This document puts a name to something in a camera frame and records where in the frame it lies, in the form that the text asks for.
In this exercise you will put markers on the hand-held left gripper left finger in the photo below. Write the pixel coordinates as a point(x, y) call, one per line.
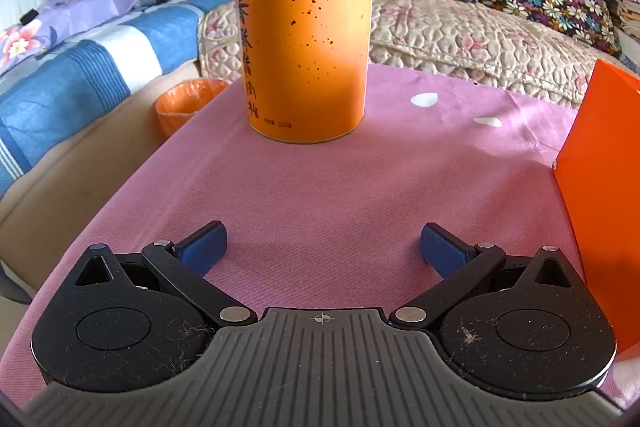
point(201, 248)

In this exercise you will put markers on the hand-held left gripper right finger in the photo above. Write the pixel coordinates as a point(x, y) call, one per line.
point(443, 250)

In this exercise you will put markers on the orange storage box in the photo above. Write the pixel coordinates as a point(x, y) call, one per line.
point(605, 187)

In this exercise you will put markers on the pink tablecloth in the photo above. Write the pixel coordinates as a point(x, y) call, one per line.
point(325, 187)

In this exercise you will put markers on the beige sofa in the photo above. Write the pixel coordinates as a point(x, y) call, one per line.
point(75, 187)

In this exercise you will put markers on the blue striped blanket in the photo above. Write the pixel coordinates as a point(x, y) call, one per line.
point(75, 82)

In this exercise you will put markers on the beige quilted sofa cover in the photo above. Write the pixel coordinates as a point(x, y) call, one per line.
point(450, 37)

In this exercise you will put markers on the orange canister with white lid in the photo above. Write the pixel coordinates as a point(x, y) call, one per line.
point(310, 57)

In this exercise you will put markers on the black remote control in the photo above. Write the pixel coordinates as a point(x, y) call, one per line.
point(150, 1)

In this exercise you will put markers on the stack of books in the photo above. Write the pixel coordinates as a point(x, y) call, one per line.
point(627, 12)

